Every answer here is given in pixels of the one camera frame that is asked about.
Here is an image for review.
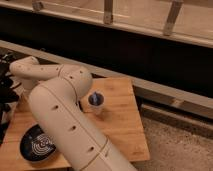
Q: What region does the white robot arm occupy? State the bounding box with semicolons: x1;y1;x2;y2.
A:
9;56;137;171

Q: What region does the black ceramic bowl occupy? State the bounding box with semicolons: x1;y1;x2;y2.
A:
19;124;56;162

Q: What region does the plastic cup with blue object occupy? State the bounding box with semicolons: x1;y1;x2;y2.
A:
88;92;104;115

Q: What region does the wooden board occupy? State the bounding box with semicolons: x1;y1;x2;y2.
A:
0;77;150;171

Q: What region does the black cables and equipment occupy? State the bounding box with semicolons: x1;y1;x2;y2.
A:
0;49;24;148

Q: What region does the metal rail frame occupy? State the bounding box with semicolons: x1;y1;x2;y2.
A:
0;0;213;48

